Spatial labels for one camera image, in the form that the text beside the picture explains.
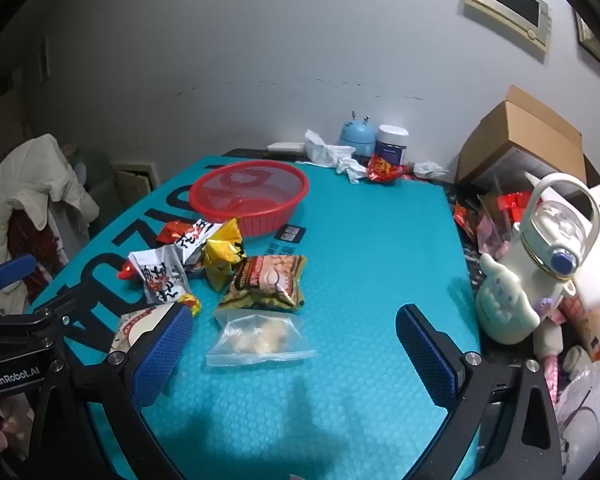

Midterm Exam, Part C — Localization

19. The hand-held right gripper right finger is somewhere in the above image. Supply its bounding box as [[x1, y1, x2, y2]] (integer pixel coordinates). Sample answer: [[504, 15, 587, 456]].
[[395, 303, 568, 480]]

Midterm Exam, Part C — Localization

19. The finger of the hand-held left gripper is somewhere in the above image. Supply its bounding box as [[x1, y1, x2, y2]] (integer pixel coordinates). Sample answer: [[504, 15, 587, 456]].
[[0, 294, 81, 341], [0, 254, 37, 306]]

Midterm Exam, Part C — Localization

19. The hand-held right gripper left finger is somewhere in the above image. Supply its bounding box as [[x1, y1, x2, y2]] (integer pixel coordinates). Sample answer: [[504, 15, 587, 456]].
[[27, 304, 195, 480]]

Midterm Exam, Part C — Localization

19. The round white snack packet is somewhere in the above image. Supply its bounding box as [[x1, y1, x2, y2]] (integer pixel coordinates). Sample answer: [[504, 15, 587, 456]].
[[110, 305, 173, 356]]

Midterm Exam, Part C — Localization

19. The small orange snack packet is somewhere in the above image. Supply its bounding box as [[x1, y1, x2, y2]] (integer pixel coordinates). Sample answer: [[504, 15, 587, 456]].
[[177, 292, 202, 318]]

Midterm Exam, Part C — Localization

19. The white red snack packet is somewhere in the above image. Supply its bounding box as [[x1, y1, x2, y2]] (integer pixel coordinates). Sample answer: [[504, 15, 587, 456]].
[[159, 219, 226, 278], [117, 247, 193, 306]]

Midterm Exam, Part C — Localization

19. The clear zip bag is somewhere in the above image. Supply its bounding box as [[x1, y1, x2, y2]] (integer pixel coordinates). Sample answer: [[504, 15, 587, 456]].
[[205, 307, 317, 368]]

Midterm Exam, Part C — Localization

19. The yellow snack packet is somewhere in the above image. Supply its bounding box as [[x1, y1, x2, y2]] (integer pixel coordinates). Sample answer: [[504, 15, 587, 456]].
[[202, 218, 246, 292]]

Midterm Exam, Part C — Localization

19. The peanut snack packet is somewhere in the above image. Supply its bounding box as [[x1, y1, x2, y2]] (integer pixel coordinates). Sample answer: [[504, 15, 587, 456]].
[[216, 254, 308, 315]]

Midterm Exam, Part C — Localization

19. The red plastic basket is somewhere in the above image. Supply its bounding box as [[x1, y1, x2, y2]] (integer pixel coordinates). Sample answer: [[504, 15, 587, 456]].
[[189, 161, 311, 237]]

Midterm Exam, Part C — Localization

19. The person's left hand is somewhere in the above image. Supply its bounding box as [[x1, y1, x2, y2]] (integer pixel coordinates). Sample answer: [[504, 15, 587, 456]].
[[0, 402, 35, 461]]

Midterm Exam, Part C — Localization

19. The white cloth with red print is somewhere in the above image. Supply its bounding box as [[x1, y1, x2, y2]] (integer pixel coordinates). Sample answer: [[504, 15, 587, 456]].
[[7, 210, 66, 286]]

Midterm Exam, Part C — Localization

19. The white jacket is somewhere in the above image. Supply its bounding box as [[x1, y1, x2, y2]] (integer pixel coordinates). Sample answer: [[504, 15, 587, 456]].
[[0, 135, 101, 256]]

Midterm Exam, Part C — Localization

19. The white plush toy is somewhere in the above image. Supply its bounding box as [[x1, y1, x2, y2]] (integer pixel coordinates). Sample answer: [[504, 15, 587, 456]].
[[474, 252, 541, 346]]

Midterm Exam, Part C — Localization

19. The teal bubble mat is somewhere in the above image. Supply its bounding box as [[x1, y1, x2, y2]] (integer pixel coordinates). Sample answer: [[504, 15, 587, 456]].
[[27, 152, 483, 480]]

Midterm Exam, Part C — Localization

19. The green cushion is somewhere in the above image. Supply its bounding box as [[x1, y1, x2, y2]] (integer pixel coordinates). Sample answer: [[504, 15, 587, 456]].
[[75, 150, 116, 201]]

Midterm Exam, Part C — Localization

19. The shiny red packet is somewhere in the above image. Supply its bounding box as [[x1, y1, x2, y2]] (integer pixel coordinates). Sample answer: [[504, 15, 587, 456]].
[[497, 192, 533, 223]]

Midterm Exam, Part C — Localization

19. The white water jug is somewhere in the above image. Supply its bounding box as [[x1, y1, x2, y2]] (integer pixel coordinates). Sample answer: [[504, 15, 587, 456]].
[[512, 172, 600, 286]]

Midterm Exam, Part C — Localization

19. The white printed wrapper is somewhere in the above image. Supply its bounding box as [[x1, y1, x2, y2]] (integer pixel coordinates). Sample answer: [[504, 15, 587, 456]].
[[414, 161, 448, 180]]

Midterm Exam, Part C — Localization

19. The red yellow print packet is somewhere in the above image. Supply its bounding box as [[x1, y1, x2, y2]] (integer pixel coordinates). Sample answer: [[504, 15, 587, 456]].
[[367, 154, 411, 183]]

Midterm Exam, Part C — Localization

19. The small crumpled white tissue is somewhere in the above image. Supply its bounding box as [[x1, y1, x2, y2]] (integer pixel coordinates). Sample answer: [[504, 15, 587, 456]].
[[336, 157, 370, 184]]

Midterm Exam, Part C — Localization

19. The white lid jar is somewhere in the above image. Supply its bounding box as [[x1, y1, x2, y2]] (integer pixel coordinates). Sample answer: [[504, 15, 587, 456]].
[[375, 125, 410, 167]]

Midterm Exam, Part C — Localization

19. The large white tissue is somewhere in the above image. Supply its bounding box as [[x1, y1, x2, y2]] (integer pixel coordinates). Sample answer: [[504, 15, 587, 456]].
[[304, 129, 357, 168]]

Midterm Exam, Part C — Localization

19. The blue deer humidifier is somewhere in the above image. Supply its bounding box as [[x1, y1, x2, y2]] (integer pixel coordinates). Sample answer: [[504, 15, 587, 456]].
[[339, 111, 378, 158]]

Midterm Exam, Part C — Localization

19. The white flat box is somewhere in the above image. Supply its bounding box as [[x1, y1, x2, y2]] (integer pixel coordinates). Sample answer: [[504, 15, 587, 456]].
[[266, 141, 306, 156]]

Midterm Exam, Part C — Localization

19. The cardboard box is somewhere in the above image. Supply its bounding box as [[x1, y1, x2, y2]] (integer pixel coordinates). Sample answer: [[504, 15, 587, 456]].
[[455, 85, 588, 188]]

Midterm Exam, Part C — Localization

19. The framed picture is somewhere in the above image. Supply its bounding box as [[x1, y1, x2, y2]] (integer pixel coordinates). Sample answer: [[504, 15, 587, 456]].
[[574, 10, 600, 83]]

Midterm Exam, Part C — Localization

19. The beige wall panel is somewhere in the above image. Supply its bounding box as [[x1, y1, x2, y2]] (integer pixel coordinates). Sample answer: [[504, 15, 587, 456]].
[[112, 160, 161, 206]]

